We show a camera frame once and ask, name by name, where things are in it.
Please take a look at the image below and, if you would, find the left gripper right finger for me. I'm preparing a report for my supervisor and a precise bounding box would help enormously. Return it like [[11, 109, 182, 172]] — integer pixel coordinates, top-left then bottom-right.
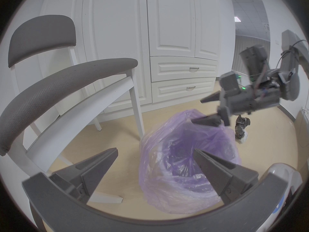
[[193, 149, 259, 205]]

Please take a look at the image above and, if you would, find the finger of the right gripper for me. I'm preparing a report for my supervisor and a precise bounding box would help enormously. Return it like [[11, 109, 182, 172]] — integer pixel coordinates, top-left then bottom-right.
[[191, 113, 223, 127], [200, 91, 221, 103]]

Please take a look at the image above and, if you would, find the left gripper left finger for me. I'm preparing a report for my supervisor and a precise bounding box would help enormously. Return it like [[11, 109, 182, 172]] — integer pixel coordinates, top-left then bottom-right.
[[49, 148, 119, 204]]

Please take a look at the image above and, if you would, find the black plastic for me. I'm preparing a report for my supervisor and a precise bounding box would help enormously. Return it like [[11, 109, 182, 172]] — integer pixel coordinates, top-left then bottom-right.
[[234, 114, 251, 140]]

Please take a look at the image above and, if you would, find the purple plastic bag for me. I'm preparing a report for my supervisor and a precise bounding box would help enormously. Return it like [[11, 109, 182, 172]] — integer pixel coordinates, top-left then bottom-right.
[[139, 109, 242, 214]]

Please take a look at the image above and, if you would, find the white printed wrapper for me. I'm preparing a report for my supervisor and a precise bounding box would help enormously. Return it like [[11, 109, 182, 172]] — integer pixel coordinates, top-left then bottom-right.
[[235, 132, 249, 145]]

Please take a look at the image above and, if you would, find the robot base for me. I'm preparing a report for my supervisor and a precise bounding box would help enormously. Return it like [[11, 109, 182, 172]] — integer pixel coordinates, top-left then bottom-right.
[[258, 163, 303, 232]]

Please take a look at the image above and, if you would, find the white trash bin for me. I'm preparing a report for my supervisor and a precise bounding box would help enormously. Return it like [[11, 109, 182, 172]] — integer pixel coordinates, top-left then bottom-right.
[[141, 139, 232, 213]]

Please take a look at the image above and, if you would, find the white wardrobe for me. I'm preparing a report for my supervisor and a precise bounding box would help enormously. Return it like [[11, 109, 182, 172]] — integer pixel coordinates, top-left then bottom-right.
[[40, 0, 228, 121]]

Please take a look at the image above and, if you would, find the grey white chair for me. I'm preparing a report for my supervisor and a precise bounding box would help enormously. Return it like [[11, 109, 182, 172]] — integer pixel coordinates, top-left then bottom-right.
[[0, 15, 145, 203]]

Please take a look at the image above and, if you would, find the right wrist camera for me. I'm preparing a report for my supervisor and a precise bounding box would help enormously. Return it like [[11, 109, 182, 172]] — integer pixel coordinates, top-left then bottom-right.
[[219, 72, 242, 98]]

